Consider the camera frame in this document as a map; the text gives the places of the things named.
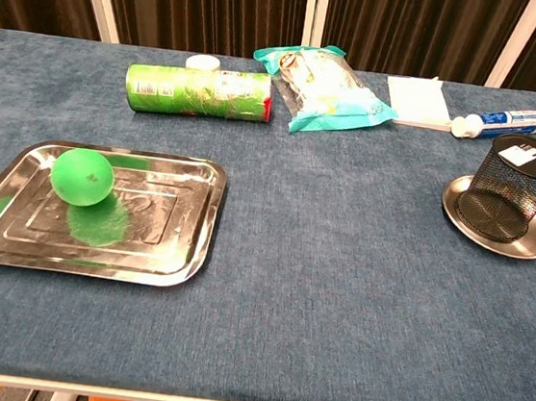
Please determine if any black mesh pen holder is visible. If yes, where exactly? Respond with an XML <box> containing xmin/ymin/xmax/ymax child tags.
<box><xmin>452</xmin><ymin>127</ymin><xmax>536</xmax><ymax>248</ymax></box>

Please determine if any green ball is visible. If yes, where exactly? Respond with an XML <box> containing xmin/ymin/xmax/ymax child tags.
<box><xmin>47</xmin><ymin>144</ymin><xmax>118</xmax><ymax>211</ymax></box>

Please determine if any rectangular steel tray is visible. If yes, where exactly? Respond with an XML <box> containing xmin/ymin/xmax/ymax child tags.
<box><xmin>0</xmin><ymin>134</ymin><xmax>231</xmax><ymax>294</ymax></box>

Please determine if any flat white box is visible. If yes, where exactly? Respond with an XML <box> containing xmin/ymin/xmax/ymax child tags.
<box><xmin>381</xmin><ymin>70</ymin><xmax>457</xmax><ymax>133</ymax></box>

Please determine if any blue table cloth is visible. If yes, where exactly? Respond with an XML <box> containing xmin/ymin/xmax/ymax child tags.
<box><xmin>0</xmin><ymin>28</ymin><xmax>536</xmax><ymax>401</ymax></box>

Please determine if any blue white toothpaste tube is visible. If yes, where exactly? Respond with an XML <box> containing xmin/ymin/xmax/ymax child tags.
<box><xmin>450</xmin><ymin>98</ymin><xmax>536</xmax><ymax>148</ymax></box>

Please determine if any teal snack bag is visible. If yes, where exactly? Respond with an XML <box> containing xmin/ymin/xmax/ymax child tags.
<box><xmin>244</xmin><ymin>37</ymin><xmax>406</xmax><ymax>146</ymax></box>

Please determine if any green chips can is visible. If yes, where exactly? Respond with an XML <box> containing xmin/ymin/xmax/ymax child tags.
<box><xmin>121</xmin><ymin>57</ymin><xmax>277</xmax><ymax>128</ymax></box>

